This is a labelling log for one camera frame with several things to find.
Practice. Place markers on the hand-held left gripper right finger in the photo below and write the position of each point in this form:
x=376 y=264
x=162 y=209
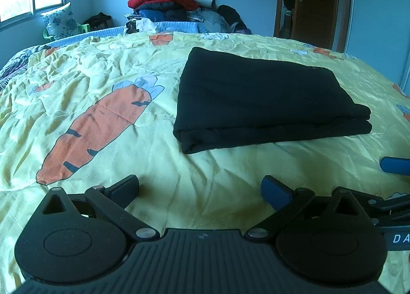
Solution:
x=275 y=191

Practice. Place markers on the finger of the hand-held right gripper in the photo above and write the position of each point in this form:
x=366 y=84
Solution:
x=395 y=165
x=384 y=212

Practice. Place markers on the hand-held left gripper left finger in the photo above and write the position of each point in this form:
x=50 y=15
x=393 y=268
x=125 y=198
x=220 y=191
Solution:
x=123 y=189

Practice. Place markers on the black pants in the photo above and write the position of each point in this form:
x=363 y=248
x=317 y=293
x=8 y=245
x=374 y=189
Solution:
x=256 y=98

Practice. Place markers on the yellow carrot print bedsheet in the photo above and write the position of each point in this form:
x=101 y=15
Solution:
x=105 y=66

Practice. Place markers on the patterned quilt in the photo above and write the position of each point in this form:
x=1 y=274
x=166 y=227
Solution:
x=14 y=64

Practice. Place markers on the green plastic chair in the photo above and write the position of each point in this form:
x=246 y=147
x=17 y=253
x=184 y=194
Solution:
x=84 y=27

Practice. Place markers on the blue blanket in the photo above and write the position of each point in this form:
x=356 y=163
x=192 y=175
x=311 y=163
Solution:
x=173 y=27

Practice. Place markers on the dark bag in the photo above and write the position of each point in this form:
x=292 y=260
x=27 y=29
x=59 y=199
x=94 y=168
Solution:
x=97 y=20

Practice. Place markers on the brown wooden door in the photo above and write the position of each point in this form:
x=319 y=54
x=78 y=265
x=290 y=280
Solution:
x=318 y=5

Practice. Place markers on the floral print pillow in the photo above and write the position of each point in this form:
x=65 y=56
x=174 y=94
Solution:
x=59 y=21

